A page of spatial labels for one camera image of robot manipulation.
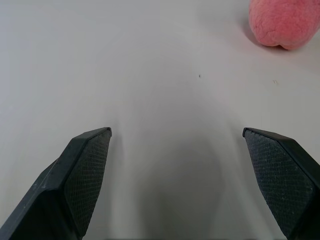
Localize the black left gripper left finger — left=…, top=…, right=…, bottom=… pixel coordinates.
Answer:
left=0, top=126, right=113, bottom=240

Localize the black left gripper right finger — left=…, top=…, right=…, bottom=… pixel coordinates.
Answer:
left=241, top=127, right=320, bottom=240

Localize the pink plush peach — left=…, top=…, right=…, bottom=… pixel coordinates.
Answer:
left=248, top=0, right=320, bottom=51

